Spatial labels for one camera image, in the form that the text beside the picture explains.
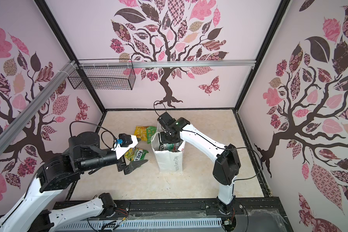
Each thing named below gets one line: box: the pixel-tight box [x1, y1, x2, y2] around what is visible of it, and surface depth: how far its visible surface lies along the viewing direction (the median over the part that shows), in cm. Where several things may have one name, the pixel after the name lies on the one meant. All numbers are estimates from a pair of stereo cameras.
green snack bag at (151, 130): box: [145, 125, 158, 145], surface depth 102 cm
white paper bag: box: [150, 120, 186, 173], surface depth 72 cm
